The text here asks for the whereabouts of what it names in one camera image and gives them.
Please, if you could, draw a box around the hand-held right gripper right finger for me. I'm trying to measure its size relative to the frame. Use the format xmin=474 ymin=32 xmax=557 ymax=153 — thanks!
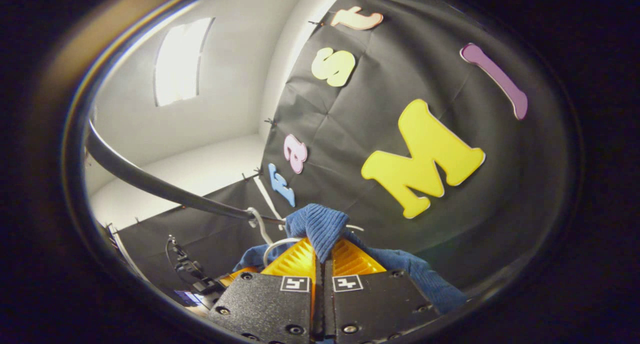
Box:
xmin=322 ymin=239 xmax=441 ymax=344

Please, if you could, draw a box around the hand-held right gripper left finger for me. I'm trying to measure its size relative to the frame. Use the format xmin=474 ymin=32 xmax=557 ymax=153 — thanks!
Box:
xmin=207 ymin=237 xmax=321 ymax=344

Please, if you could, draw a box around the blue jacket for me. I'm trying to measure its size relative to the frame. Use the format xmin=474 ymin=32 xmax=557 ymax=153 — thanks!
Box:
xmin=234 ymin=204 xmax=468 ymax=315

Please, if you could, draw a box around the white clothes hanger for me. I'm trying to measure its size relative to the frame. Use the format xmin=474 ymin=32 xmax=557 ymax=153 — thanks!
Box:
xmin=247 ymin=207 xmax=366 ymax=266

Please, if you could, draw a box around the black clothes rack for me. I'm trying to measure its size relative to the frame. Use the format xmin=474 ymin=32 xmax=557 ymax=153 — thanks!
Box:
xmin=86 ymin=121 xmax=287 ymax=226

